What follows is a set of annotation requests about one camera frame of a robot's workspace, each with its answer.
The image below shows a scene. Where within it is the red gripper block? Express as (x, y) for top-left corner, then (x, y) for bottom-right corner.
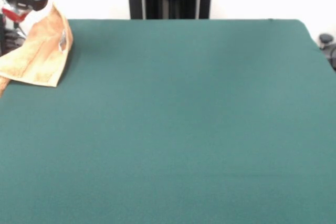
(2, 8), (29, 23)

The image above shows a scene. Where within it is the dark green table cloth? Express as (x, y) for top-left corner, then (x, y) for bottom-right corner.
(0, 18), (336, 224)

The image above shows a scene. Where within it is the black equipment pile with cables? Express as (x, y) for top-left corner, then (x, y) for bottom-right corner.
(0, 15), (28, 57)

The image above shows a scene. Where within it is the tan terry towel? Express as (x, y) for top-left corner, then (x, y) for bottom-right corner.
(0, 2), (74, 98)

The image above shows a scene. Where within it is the grey office chair base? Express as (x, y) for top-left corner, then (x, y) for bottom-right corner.
(318, 33), (336, 72)

